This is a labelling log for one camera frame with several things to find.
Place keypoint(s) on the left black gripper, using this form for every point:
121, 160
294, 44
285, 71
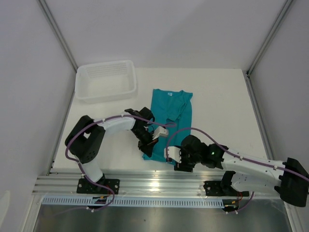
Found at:
147, 147

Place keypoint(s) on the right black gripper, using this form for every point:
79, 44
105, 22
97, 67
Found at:
183, 166

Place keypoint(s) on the teal t-shirt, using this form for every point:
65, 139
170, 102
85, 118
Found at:
170, 106

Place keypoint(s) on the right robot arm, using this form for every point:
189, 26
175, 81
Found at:
242, 174

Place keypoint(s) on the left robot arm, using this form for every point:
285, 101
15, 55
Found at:
85, 139

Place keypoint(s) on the white plastic basket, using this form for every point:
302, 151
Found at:
106, 82

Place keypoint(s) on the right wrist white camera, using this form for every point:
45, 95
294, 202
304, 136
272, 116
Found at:
172, 154

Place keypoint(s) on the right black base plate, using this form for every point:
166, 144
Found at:
214, 188

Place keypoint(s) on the aluminium mounting rail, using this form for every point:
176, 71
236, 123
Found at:
133, 183

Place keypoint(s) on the white slotted cable duct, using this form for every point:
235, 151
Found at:
134, 202

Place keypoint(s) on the left aluminium frame post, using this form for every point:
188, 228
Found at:
47, 13

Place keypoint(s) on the aluminium frame post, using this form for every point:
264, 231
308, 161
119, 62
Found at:
47, 13
276, 25

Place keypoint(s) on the right aluminium frame post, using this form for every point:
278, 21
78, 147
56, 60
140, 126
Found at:
276, 25

